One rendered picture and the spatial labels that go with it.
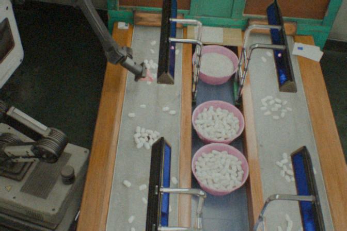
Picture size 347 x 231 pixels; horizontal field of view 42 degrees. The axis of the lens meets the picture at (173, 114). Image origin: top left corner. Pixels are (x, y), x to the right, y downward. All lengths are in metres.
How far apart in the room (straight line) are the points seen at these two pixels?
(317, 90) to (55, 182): 1.48
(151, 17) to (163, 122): 0.73
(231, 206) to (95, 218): 0.62
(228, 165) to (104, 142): 0.60
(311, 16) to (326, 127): 0.76
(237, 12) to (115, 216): 1.43
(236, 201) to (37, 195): 0.99
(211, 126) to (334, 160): 0.61
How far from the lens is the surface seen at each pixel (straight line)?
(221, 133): 2.28
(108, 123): 2.25
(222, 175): 2.14
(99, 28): 2.31
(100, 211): 1.98
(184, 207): 1.99
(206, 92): 2.54
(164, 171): 1.69
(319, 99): 2.55
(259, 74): 2.61
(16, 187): 2.45
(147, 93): 2.41
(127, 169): 2.11
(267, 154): 2.25
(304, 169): 1.79
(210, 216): 2.09
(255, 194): 2.08
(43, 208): 2.36
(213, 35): 2.74
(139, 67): 2.30
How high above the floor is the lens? 2.50
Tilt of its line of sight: 50 degrees down
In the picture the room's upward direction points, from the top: 6 degrees clockwise
